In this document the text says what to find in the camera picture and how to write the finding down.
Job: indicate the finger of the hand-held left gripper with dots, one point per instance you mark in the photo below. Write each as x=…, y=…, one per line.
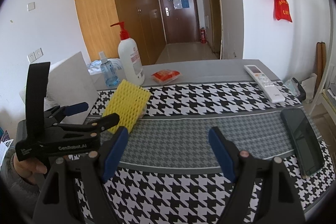
x=77, y=107
x=107, y=120

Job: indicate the white wall switch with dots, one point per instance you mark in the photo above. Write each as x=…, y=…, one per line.
x=31, y=6

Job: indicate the red snack packet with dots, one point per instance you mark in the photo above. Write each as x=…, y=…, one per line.
x=165, y=75

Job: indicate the red fire extinguisher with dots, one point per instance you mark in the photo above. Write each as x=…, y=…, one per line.
x=203, y=35

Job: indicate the white foam box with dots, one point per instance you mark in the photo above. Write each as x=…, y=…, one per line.
x=71, y=82

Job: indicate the person's left forearm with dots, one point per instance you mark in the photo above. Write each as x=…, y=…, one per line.
x=15, y=195

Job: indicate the clear blue spray bottle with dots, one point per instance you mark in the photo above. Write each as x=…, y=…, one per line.
x=110, y=74

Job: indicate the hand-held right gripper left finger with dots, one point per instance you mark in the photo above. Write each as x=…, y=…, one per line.
x=115, y=153

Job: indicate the yellow foam net sleeve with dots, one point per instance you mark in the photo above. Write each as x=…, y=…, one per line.
x=126, y=103

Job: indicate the person's left hand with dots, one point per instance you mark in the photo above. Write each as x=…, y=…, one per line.
x=29, y=170

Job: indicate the dark brown door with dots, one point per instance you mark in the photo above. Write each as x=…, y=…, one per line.
x=181, y=24

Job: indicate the wooden side door frame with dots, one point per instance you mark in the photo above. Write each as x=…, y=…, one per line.
x=214, y=16

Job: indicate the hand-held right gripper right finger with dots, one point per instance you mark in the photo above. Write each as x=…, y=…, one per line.
x=221, y=153

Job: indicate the black bag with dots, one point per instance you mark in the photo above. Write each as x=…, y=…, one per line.
x=302, y=92

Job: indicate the white pump bottle red cap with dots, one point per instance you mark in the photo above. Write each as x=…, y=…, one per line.
x=130, y=61

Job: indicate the white remote control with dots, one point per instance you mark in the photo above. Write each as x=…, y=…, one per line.
x=265, y=83

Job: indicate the houndstooth tablecloth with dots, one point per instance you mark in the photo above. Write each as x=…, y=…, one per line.
x=183, y=108

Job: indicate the brown wooden board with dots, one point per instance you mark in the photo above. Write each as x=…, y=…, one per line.
x=321, y=64

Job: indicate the light blue crumpled cloth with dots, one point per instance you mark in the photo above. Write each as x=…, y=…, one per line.
x=94, y=65

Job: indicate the white wall outlet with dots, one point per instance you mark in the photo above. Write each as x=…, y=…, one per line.
x=35, y=54

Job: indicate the black smartphone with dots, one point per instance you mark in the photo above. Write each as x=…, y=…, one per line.
x=303, y=142

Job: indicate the blue door paper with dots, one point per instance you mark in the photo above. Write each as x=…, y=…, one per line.
x=185, y=3

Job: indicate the wooden wardrobe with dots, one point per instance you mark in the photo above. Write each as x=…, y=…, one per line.
x=105, y=16

